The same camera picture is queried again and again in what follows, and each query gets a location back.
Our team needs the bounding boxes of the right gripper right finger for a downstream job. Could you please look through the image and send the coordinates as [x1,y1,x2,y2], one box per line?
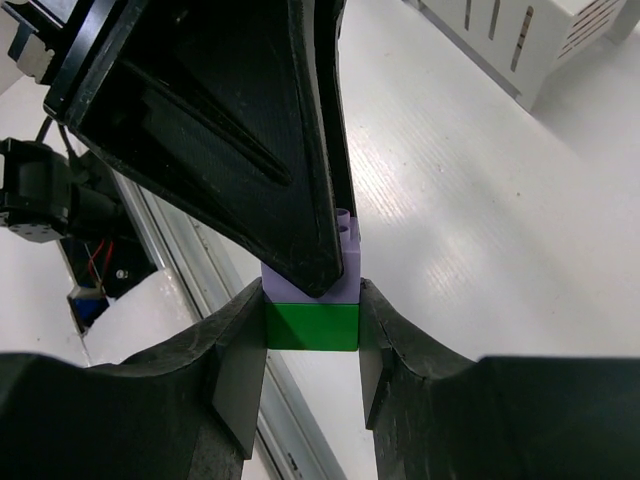
[359,280,639,479]

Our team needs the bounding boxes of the aluminium rail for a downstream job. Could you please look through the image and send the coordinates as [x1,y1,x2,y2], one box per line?
[115,175,345,479]

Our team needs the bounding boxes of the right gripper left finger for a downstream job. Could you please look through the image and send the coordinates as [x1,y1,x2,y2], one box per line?
[0,277,269,480]

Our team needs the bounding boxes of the white slotted container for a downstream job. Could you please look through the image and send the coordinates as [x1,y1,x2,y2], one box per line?
[409,0,639,111]

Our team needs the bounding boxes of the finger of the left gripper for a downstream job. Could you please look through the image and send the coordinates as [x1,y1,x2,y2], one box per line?
[44,1,343,297]
[301,1,356,225]

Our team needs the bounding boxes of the purple and green lego stack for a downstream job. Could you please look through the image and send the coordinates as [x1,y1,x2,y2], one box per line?
[261,209,361,352]

